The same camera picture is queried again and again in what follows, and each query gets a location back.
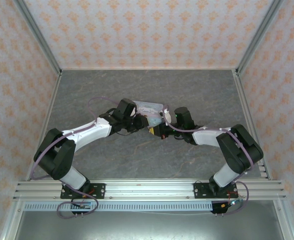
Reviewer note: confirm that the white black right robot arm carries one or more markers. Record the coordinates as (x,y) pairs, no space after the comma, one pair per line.
(207,137)

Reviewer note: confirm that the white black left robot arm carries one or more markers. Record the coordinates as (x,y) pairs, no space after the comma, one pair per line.
(91,135)

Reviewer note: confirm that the pastel cartoon print square case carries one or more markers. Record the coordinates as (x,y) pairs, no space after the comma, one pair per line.
(150,110)

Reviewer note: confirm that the aluminium frame post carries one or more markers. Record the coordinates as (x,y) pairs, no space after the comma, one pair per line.
(259,35)
(36,35)

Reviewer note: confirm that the small circuit board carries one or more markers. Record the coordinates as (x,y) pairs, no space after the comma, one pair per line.
(82,206)
(230,203)

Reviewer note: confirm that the aluminium table edge rail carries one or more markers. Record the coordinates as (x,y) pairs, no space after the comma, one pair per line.
(49,117)
(247,112)

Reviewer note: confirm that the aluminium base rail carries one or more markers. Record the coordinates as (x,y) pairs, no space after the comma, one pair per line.
(149,190)

